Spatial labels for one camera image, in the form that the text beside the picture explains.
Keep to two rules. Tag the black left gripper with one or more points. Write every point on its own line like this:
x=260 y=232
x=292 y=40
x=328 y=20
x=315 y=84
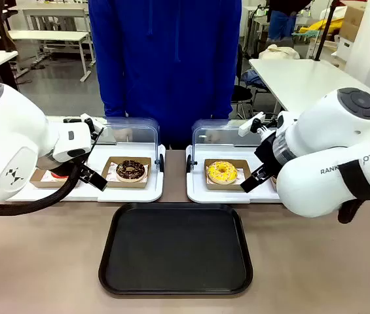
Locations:
x=63 y=168

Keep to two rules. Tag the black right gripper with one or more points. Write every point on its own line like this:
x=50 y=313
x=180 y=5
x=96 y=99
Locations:
x=266 y=152

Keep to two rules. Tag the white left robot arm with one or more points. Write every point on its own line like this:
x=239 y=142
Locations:
x=8 y=131

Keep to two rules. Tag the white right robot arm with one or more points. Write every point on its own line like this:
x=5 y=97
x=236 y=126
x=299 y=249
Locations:
x=328 y=131

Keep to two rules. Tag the cardboard donut box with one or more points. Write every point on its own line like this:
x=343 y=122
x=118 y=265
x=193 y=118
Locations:
x=109 y=176
x=273 y=184
x=243 y=170
x=40 y=180

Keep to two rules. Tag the yellow sprinkled donut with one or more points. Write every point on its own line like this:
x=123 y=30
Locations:
x=222 y=172

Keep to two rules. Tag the red glazed donut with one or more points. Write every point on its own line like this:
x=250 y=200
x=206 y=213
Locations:
x=58 y=176

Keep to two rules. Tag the white display tray base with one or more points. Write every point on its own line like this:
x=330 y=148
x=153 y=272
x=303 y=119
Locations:
x=129 y=194
x=197 y=193

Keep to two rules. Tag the chocolate sprinkled donut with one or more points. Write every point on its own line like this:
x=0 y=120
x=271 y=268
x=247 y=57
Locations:
x=131 y=171

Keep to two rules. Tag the black serving tray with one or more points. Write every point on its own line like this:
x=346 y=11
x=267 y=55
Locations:
x=175 y=250

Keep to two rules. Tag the person's right hand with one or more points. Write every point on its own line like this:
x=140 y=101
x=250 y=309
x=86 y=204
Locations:
x=122 y=134

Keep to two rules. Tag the person's left hand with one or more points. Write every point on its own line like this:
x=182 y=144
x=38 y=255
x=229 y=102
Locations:
x=214 y=134

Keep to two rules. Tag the clear plastic display lid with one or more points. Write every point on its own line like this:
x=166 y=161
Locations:
x=220 y=126
x=139 y=131

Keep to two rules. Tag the black office chair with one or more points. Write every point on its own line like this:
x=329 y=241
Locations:
x=242 y=93

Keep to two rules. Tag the blue cloth on chair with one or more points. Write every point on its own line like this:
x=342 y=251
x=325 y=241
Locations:
x=251 y=80

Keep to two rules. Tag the large white table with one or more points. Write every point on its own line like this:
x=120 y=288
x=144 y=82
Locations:
x=299 y=81

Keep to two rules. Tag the beige cloth bag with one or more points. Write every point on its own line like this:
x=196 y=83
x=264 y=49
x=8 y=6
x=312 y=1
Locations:
x=279 y=52

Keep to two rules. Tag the person in blue hoodie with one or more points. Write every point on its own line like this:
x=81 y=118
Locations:
x=165 y=65

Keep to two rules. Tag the white bench table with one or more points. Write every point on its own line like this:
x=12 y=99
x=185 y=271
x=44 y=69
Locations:
x=50 y=36

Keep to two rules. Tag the white storage box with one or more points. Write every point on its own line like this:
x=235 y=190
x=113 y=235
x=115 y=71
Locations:
x=343 y=50

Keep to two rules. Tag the black stand pole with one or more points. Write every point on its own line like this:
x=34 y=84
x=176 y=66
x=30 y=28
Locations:
x=322 y=36

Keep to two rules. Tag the background person in jeans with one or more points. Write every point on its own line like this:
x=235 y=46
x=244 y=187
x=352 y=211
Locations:
x=281 y=23

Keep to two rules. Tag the yellow fabric pile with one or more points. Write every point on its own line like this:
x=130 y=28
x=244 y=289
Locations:
x=325 y=26

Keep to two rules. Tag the white background desk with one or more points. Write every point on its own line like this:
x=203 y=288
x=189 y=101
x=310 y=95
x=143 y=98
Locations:
x=53 y=11

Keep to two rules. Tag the brown cardboard box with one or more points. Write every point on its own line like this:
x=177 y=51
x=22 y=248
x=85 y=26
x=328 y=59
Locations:
x=353 y=21

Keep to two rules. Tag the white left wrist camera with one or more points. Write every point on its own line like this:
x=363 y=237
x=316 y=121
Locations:
x=71 y=142

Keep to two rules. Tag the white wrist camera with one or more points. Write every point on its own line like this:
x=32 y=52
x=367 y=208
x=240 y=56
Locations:
x=250 y=126
x=71 y=142

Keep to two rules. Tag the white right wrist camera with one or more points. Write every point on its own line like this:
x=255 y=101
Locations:
x=250 y=126

